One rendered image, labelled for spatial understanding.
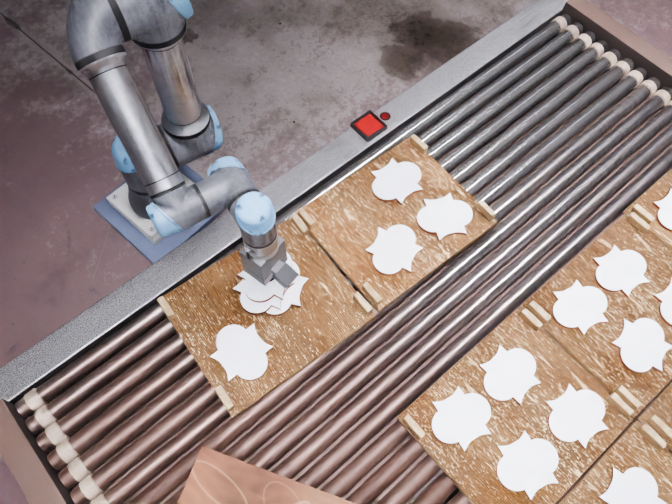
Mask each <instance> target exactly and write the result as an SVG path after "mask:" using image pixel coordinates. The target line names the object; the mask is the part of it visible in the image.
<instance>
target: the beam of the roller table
mask: <svg viewBox="0 0 672 504"><path fill-rule="evenodd" d="M566 1H568V0H536V1H535V2H534V3H532V4H531V5H529V6H528V7H526V8H525V9H523V10H522V11H520V12H519V13H518V14H516V15H515V16H513V17H512V18H510V19H509V20H507V21H506V22H504V23H503V24H502V25H500V26H499V27H497V28H496V29H494V30H493V31H491V32H490V33H488V34H487V35H485V36H484V37H483V38H481V39H480V40H478V41H477V42H475V43H474V44H472V45H471V46H469V47H468V48H467V49H465V50H464V51H462V52H461V53H459V54H458V55H456V56H455V57H453V58H452V59H451V60H449V61H448V62H446V63H445V64H443V65H442V66H440V67H439V68H437V69H436V70H434V71H433V72H432V73H430V74H429V75H427V76H426V77H424V78H423V79H421V80H420V81H418V82H417V83H416V84H414V85H413V86H411V87H410V88H408V89H407V90H405V91H404V92H402V93H401V94H400V95H398V96H397V97H395V98H394V99H392V100H391V101H389V102H388V103H386V104H385V105H383V106H382V107H381V108H379V109H378V110H376V111H375V112H373V113H374V114H376V115H377V116H378V117H379V118H380V114H381V113H382V112H388V113H389V114H390V115H391V118H390V119H389V120H387V121H384V120H382V119H381V118H380V119H381V120H382V121H383V122H384V123H385V124H387V125H388V126H387V129H386V130H385V131H384V132H382V133H381V134H379V135H378V136H376V137H375V138H374V139H372V140H371V141H369V142H367V141H365V140H364V139H363V138H362V137H361V136H360V135H359V134H358V133H357V132H356V131H355V130H354V129H353V128H352V127H351V128H350V129H349V130H347V131H346V132H344V133H343V134H341V135H340V136H338V137H337V138H335V139H334V140H332V141H331V142H330V143H328V144H327V145H325V146H324V147H322V148H321V149H319V150H318V151H316V152H315V153H314V154H312V155H311V156H309V157H308V158H306V159H305V160H303V161H302V162H300V163H299V164H298V165H296V166H295V167H293V168H292V169H290V170H289V171H287V172H286V173H284V174H283V175H281V176H280V177H279V178H277V179H276V180H274V181H273V182H271V183H270V184H268V185H267V186H265V187H264V188H263V189H261V190H260V193H262V194H264V195H266V196H267V197H268V198H269V199H270V200H271V202H272V205H273V207H274V209H275V215H276V218H277V217H278V216H279V215H281V214H282V213H284V212H285V211H286V210H288V209H289V208H291V207H292V206H293V205H295V204H296V203H298V202H299V201H301V200H302V199H303V198H305V197H306V196H308V195H309V194H310V193H312V192H313V191H315V190H316V189H317V188H319V187H320V186H322V185H323V184H324V183H326V182H327V181H329V180H330V179H331V178H333V177H334V176H336V175H337V174H339V173H340V172H341V171H343V170H344V169H346V168H347V167H348V166H350V165H351V164H353V163H354V162H355V161H357V160H358V159H360V158H361V157H362V156H364V155H365V154H367V153H368V152H369V151H371V150H372V149H374V148H375V147H377V146H378V145H379V144H381V143H382V142H384V141H385V140H386V139H388V138H389V137H391V136H392V135H393V134H395V133H396V132H398V131H399V130H400V129H402V128H403V127H405V126H406V125H407V124H409V123H410V122H412V121H413V120H414V119H416V118H417V117H419V116H420V115H422V114H423V113H424V112H426V111H427V110H429V109H430V108H431V107H433V106H434V105H436V104H437V103H438V102H440V101H441V100H443V99H444V98H445V97H447V96H448V95H450V94H451V93H452V92H454V91H455V90H457V89H458V88H460V87H461V86H462V85H464V84H465V83H467V82H468V81H469V80H471V79H472V78H474V77H475V76H476V75H478V74H479V73H481V72H482V71H483V70H485V69H486V68H488V67H489V66H490V65H492V64H493V63H495V62H496V61H498V60H499V59H500V58H502V57H503V56H505V55H506V54H507V53H509V52H510V51H512V50H513V49H514V48H516V47H517V46H519V45H520V44H521V43H523V42H524V41H526V40H527V39H528V38H530V37H531V36H533V35H534V34H536V33H537V32H538V31H540V30H541V29H543V28H544V27H545V26H547V25H548V24H550V22H551V21H552V20H553V19H555V18H556V17H558V16H560V14H561V12H562V10H563V7H564V5H565V3H566ZM241 242H243V239H242V236H241V232H240V229H239V226H238V225H237V223H236V221H235V220H234V218H233V216H232V215H231V214H230V212H228V213H226V214H225V215H223V216H222V217H220V218H219V219H217V220H216V221H214V222H213V223H212V224H210V225H209V226H207V227H206V228H204V229H203V230H201V231H200V232H198V233H197V234H196V235H194V236H193V237H191V238H190V239H188V240H187V241H185V242H184V243H182V244H181V245H179V246H178V247H177V248H175V249H174V250H172V251H171V252H169V253H168V254H166V255H165V256H163V257H162V258H161V259H159V260H158V261H156V262H155V263H153V264H152V265H150V266H149V267H147V268H146V269H144V270H143V271H142V272H140V273H139V274H137V275H136V276H134V277H133V278H131V279H130V280H128V281H127V282H126V283H124V284H123V285H121V286H120V287H118V288H117V289H115V290H114V291H112V292H111V293H110V294H108V295H107V296H105V297H104V298H102V299H101V300H99V301H98V302H96V303H95V304H93V305H92V306H91V307H89V308H88V309H86V310H85V311H83V312H82V313H80V314H79V315H77V316H76V317H75V318H73V319H72V320H70V321H69V322H67V323H66V324H64V325H63V326H61V327H60V328H59V329H57V330H56V331H54V332H53V333H51V334H50V335H48V336H47V337H45V338H44V339H42V340H41V341H40V342H38V343H37V344H35V345H34V346H32V347H31V348H29V349H28V350H26V351H25V352H24V353H22V354H21V355H19V356H18V357H16V358H15V359H13V360H12V361H10V362H9V363H8V364H6V365H5V366H3V367H2V368H0V399H4V400H6V401H8V402H10V403H12V404H15V403H16V402H18V401H19V400H21V399H22V398H23V397H24V395H25V394H26V393H28V392H29V391H31V390H32V389H33V388H37V387H39V386H40V385H42V384H43V383H44V382H46V381H47V380H49V379H50V378H51V377H53V376H54V375H56V374H57V373H59V372H60V371H61V370H63V369H64V368H66V367H67V366H68V365H70V364H71V363H73V362H74V361H75V360H77V359H78V358H80V357H81V356H82V355H84V354H85V353H87V352H88V351H89V350H91V349H92V348H94V347H95V346H96V345H98V344H99V343H101V342H102V341H104V340H105V339H106V338H108V337H109V336H111V335H112V334H113V333H115V332H116V331H118V330H119V329H120V328H122V327H123V326H125V325H126V324H127V323H129V322H130V321H132V320H133V319H134V318H136V317H137V316H139V315H140V314H142V313H143V312H144V311H146V310H147V309H149V308H150V307H151V306H153V305H154V304H156V303H157V299H158V298H159V297H161V296H163V295H165V294H167V293H168V292H170V291H172V290H173V289H175V288H176V287H178V286H180V285H181V284H183V283H185V282H186V281H188V280H189V279H191V278H192V277H194V276H195V275H196V274H198V273H199V272H201V271H202V270H203V269H205V268H206V267H208V266H209V265H210V264H212V263H213V262H215V261H216V260H218V259H219V258H220V257H222V256H223V255H225V254H226V253H227V252H229V251H230V250H232V249H233V248H234V247H236V246H237V245H239V244H240V243H241Z"/></svg>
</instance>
